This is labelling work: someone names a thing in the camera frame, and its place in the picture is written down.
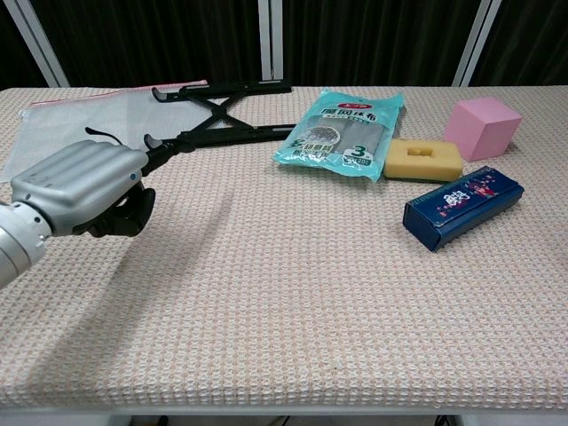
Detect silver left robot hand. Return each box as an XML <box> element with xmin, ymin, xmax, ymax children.
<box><xmin>9</xmin><ymin>132</ymin><xmax>184</xmax><ymax>240</ymax></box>

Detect thin-framed eyeglasses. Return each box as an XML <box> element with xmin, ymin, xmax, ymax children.
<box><xmin>84</xmin><ymin>127</ymin><xmax>123</xmax><ymax>146</ymax></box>

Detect black folding laptop stand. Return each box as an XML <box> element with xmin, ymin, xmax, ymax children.
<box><xmin>144</xmin><ymin>80</ymin><xmax>297</xmax><ymax>154</ymax></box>

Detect clear zip bag red strip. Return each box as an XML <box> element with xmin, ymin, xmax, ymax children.
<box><xmin>0</xmin><ymin>79</ymin><xmax>209</xmax><ymax>182</ymax></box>

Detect black pleated curtain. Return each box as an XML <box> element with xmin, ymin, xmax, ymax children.
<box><xmin>469</xmin><ymin>0</ymin><xmax>568</xmax><ymax>89</ymax></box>
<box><xmin>281</xmin><ymin>0</ymin><xmax>483</xmax><ymax>89</ymax></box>
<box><xmin>0</xmin><ymin>17</ymin><xmax>49</xmax><ymax>90</ymax></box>
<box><xmin>33</xmin><ymin>0</ymin><xmax>264</xmax><ymax>89</ymax></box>

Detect beige woven tablecloth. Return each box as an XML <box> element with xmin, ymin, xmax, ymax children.
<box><xmin>0</xmin><ymin>84</ymin><xmax>568</xmax><ymax>410</ymax></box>

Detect teal cleaning cloth package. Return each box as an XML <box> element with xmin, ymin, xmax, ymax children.
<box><xmin>271</xmin><ymin>87</ymin><xmax>406</xmax><ymax>183</ymax></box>

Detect yellow sponge with cutout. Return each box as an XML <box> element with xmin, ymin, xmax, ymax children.
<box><xmin>383</xmin><ymin>138</ymin><xmax>464</xmax><ymax>183</ymax></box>

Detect dark blue printed box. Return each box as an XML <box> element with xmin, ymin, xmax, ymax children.
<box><xmin>403</xmin><ymin>165</ymin><xmax>525</xmax><ymax>253</ymax></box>

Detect pink foam cube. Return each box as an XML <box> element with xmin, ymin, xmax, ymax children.
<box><xmin>444</xmin><ymin>98</ymin><xmax>523</xmax><ymax>162</ymax></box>

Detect white metal frame post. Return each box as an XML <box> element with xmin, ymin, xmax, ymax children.
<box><xmin>0</xmin><ymin>0</ymin><xmax>70</xmax><ymax>89</ymax></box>
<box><xmin>452</xmin><ymin>0</ymin><xmax>508</xmax><ymax>88</ymax></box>
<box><xmin>258</xmin><ymin>0</ymin><xmax>286</xmax><ymax>82</ymax></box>

